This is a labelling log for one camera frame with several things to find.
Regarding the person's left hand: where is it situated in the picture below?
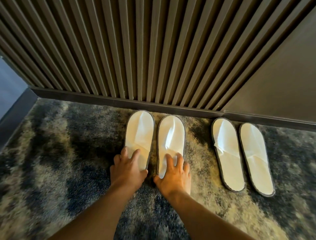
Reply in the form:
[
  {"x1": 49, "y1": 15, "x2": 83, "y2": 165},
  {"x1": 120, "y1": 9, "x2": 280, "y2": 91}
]
[{"x1": 110, "y1": 146, "x2": 149, "y2": 190}]

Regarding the person's right hand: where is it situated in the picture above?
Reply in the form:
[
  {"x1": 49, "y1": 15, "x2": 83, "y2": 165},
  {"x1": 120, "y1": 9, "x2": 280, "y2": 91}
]
[{"x1": 153, "y1": 152, "x2": 192, "y2": 199}]

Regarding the white disposable slipper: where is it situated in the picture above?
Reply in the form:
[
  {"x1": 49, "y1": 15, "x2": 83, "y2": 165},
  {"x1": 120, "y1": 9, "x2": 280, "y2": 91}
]
[
  {"x1": 156, "y1": 114, "x2": 186, "y2": 179},
  {"x1": 238, "y1": 122, "x2": 276, "y2": 198},
  {"x1": 124, "y1": 110, "x2": 156, "y2": 176},
  {"x1": 211, "y1": 117, "x2": 246, "y2": 192}
]

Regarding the person's left forearm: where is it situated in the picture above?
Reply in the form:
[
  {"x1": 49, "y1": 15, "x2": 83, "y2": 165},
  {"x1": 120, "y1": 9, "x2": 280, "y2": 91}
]
[{"x1": 48, "y1": 184, "x2": 139, "y2": 240}]

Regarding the person's right forearm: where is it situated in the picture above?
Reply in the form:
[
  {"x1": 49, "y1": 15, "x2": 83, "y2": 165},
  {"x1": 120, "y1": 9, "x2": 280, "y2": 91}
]
[{"x1": 165, "y1": 192, "x2": 250, "y2": 240}]

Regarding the dark brown baseboard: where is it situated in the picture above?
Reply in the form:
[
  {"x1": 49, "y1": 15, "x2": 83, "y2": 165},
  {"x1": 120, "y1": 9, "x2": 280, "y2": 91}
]
[{"x1": 0, "y1": 86, "x2": 316, "y2": 131}]

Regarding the brown slatted wood panel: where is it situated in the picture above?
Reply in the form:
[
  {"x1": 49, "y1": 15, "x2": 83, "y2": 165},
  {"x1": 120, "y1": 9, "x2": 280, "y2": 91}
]
[{"x1": 0, "y1": 0, "x2": 311, "y2": 112}]

